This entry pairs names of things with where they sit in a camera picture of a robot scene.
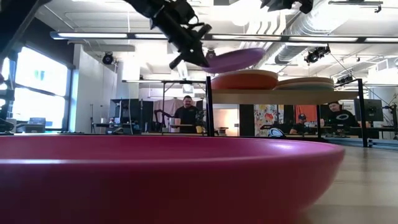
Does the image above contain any magenta plate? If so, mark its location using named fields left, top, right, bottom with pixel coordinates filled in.
left=0, top=134, right=346, bottom=224

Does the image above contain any black ceiling track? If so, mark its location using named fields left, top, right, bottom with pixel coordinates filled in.
left=328, top=0, right=384, bottom=14

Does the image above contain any floral patterned panel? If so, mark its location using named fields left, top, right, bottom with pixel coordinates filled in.
left=254, top=105, right=279, bottom=137

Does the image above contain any black pillar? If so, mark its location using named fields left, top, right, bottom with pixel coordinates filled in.
left=238, top=104, right=255, bottom=137

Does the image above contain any black gantry frame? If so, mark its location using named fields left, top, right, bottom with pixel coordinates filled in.
left=122, top=79, right=206, bottom=134

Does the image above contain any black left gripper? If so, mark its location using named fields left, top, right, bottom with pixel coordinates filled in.
left=149, top=0, right=213, bottom=70

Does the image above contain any person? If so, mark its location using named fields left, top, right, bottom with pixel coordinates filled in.
left=174, top=95, right=205, bottom=134
left=323, top=101, right=363, bottom=129
left=289, top=113, right=310, bottom=135

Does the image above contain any tan brown plate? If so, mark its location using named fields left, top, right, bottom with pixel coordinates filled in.
left=275, top=77, right=335, bottom=85

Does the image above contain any black and white round object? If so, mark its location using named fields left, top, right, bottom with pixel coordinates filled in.
left=267, top=127, right=286, bottom=139

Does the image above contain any long ceiling light strip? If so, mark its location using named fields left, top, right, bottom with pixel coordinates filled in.
left=49, top=30, right=398, bottom=44

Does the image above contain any purple plate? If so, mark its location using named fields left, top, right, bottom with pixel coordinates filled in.
left=201, top=47, right=267, bottom=75

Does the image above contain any black dish rack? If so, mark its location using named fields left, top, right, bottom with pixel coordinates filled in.
left=205, top=76, right=371, bottom=149

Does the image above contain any black monitor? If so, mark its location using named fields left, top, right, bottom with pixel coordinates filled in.
left=108, top=98, right=154, bottom=134
left=363, top=99, right=385, bottom=123

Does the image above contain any orange plate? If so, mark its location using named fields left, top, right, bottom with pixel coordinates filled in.
left=210, top=74, right=280, bottom=91

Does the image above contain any dark grey box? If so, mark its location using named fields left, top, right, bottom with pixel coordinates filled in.
left=26, top=117, right=47, bottom=134

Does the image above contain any orange panel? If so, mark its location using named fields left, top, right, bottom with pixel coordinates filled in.
left=294, top=105, right=318, bottom=125

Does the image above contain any silver ventilation duct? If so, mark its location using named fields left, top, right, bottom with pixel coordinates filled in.
left=275, top=0, right=343, bottom=65

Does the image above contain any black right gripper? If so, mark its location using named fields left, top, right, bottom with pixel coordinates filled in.
left=260, top=0, right=314, bottom=15

